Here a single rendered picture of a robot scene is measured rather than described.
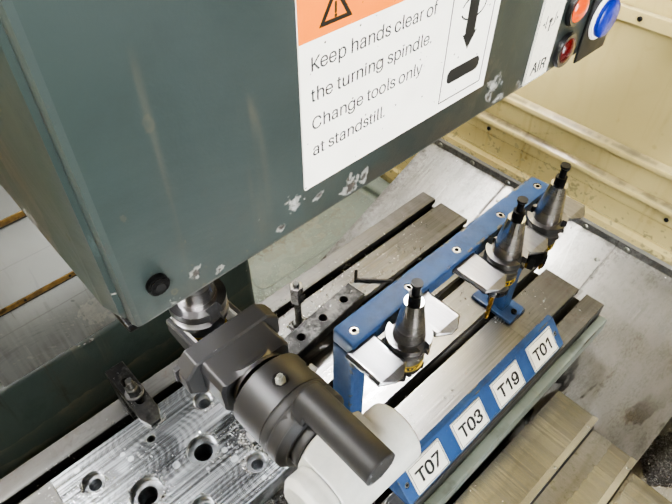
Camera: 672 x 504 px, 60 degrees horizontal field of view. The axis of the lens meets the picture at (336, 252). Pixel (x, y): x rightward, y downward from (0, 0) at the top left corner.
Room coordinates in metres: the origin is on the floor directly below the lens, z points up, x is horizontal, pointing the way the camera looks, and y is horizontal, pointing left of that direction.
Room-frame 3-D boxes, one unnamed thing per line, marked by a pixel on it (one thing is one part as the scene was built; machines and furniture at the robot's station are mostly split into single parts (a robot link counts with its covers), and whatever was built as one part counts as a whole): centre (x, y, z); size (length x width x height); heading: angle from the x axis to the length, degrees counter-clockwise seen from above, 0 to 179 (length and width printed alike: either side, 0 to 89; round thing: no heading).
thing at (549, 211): (0.67, -0.34, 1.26); 0.04 x 0.04 x 0.07
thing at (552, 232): (0.67, -0.34, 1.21); 0.06 x 0.06 x 0.03
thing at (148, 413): (0.48, 0.33, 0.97); 0.13 x 0.03 x 0.15; 44
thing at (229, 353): (0.32, 0.08, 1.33); 0.13 x 0.12 x 0.10; 134
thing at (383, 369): (0.41, -0.06, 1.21); 0.07 x 0.05 x 0.01; 44
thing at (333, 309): (0.65, 0.04, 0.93); 0.26 x 0.05 x 0.06; 139
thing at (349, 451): (0.24, 0.00, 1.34); 0.11 x 0.11 x 0.11; 44
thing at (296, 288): (0.70, 0.07, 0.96); 0.03 x 0.03 x 0.13
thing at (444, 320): (0.49, -0.14, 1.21); 0.07 x 0.05 x 0.01; 44
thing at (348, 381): (0.45, -0.02, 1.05); 0.10 x 0.05 x 0.30; 44
